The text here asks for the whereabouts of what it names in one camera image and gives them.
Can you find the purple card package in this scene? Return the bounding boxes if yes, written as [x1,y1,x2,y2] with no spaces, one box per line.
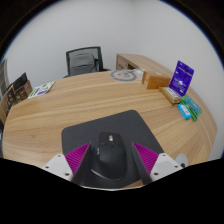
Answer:
[168,60,195,98]

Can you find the round grey patterned mat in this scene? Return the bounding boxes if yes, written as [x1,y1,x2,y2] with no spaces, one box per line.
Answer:
[109,68,138,83]

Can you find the wooden shelf unit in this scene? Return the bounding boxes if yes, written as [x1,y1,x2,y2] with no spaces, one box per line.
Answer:
[0,58,10,96]

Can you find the small brown coffee carton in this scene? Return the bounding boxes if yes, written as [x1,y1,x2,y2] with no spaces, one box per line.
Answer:
[0,88,11,124]

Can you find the green flat package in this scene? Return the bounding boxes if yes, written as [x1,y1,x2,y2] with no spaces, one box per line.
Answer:
[179,94,203,122]

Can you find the black computer mouse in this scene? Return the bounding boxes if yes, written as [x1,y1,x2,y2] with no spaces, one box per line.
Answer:
[89,131,128,181]

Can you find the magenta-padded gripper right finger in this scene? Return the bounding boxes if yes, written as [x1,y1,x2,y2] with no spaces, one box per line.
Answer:
[131,142,184,185]

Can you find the dark grey mouse pad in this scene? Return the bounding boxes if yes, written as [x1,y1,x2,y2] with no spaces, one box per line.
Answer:
[61,109,165,189]

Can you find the small tan box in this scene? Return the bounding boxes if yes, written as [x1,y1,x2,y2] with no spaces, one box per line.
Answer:
[158,86,183,106]

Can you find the small blue package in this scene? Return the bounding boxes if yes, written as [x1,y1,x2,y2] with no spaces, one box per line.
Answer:
[176,102,193,121]

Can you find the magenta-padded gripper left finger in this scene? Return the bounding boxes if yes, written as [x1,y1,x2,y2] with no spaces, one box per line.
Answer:
[40,142,93,185]

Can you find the wooden side desk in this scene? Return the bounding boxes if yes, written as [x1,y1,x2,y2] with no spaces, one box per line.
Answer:
[115,53,178,79]

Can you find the round grey cable grommet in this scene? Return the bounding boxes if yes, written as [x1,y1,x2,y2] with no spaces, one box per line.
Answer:
[174,153,190,168]

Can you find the black mesh office chair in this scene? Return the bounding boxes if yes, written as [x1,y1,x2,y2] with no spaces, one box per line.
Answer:
[63,46,111,78]

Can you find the orange cardboard box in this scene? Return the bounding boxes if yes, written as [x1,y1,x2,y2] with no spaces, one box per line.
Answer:
[141,71,173,90]

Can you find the large brown open carton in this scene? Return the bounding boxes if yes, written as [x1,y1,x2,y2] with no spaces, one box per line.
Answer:
[6,72,33,108]

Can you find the white printed paper sheet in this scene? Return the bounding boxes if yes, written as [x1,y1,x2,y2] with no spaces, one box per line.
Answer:
[27,80,56,100]

